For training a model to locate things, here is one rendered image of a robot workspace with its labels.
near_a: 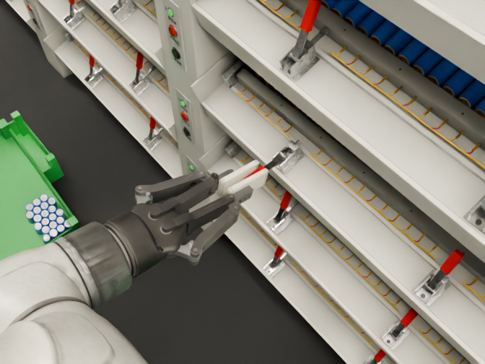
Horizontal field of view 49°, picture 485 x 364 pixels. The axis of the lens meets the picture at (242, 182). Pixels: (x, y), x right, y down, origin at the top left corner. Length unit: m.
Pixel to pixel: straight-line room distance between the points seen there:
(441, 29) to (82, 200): 1.09
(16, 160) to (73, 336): 0.97
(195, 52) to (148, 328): 0.65
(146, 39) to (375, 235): 0.52
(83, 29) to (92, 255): 0.81
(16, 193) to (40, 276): 0.82
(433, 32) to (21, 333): 0.41
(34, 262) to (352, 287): 0.53
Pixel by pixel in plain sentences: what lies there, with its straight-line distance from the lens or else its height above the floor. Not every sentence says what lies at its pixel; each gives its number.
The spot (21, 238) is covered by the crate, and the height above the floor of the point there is 0.03.
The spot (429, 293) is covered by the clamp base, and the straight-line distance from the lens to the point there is 0.74.
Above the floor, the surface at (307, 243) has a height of 0.31.
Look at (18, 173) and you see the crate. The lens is 1.40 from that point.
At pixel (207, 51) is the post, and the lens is 0.82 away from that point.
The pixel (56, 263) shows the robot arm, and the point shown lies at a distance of 0.60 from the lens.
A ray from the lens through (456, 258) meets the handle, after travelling 0.68.
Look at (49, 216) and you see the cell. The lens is 1.31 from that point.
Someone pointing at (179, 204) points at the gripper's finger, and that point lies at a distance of 0.69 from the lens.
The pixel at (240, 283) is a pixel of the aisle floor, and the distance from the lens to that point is 1.24.
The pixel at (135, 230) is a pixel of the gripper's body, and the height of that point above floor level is 0.60.
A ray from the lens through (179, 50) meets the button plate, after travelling 0.84.
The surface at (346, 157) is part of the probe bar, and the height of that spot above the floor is 0.54.
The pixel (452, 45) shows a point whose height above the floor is 0.86.
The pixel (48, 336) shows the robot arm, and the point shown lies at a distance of 0.46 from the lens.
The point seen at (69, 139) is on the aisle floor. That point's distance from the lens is 1.53.
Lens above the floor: 1.15
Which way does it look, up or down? 57 degrees down
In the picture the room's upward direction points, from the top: straight up
